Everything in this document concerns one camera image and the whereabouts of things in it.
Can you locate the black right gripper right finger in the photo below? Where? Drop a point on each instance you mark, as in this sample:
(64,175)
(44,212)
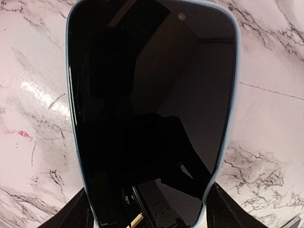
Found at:
(224,212)

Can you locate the light blue phone case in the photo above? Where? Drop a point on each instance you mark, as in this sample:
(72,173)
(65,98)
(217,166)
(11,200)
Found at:
(234,95)

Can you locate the black smartphone mint edge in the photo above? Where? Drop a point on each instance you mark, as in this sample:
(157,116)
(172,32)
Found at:
(152,111)

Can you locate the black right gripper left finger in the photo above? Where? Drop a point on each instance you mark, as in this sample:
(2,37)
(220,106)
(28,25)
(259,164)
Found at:
(75,214)

